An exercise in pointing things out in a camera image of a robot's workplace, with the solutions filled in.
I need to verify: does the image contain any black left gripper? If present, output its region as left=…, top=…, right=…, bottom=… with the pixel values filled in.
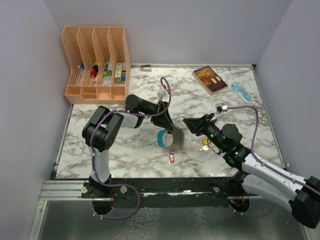
left=139, top=99, right=176, bottom=130

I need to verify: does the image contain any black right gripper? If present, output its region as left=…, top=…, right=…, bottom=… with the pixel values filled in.
left=183, top=112, right=227, bottom=152

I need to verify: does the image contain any blue handled key ring organiser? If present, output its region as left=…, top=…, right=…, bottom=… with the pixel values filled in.
left=156, top=126, right=185, bottom=153

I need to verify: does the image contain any red key tag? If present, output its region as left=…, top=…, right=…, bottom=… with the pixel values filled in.
left=168, top=153, right=175, bottom=164

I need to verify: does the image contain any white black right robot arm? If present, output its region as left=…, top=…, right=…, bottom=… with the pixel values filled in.
left=183, top=114, right=320, bottom=229

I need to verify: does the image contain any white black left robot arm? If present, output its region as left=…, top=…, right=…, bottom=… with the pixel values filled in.
left=82, top=94, right=174, bottom=198

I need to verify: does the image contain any yellow tagged key bunch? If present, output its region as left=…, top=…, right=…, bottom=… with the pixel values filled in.
left=199, top=139, right=212, bottom=152

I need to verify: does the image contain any orange paperback book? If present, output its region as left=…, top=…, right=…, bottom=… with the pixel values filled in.
left=192, top=65, right=228, bottom=96

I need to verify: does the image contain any small beige clip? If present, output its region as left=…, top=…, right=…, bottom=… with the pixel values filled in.
left=140, top=64, right=152, bottom=72

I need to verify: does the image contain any blue packaged toothbrush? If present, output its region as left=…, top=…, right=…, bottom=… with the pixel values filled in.
left=230, top=81, right=254, bottom=104

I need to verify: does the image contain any green white box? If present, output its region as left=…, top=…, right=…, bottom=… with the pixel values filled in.
left=114, top=62, right=123, bottom=84

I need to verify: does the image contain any red black small bottle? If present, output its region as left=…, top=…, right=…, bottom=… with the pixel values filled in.
left=90, top=64, right=99, bottom=78

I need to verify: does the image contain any peach plastic file organiser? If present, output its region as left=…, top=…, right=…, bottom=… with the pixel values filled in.
left=61, top=26, right=131, bottom=105

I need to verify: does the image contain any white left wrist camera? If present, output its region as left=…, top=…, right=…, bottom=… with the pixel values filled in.
left=157, top=89, right=169, bottom=102

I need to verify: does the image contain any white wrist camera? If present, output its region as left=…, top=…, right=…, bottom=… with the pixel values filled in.
left=215, top=103, right=228, bottom=116
left=157, top=89, right=169, bottom=102

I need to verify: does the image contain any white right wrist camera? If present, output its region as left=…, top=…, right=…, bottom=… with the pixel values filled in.
left=215, top=103, right=228, bottom=116

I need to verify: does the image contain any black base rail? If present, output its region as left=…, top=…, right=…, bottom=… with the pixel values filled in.
left=81, top=177, right=249, bottom=208

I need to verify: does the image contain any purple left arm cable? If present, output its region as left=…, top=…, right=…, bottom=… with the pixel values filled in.
left=90, top=76, right=172, bottom=221

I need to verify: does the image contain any aluminium frame rail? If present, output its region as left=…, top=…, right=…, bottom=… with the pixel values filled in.
left=39, top=178, right=305, bottom=201

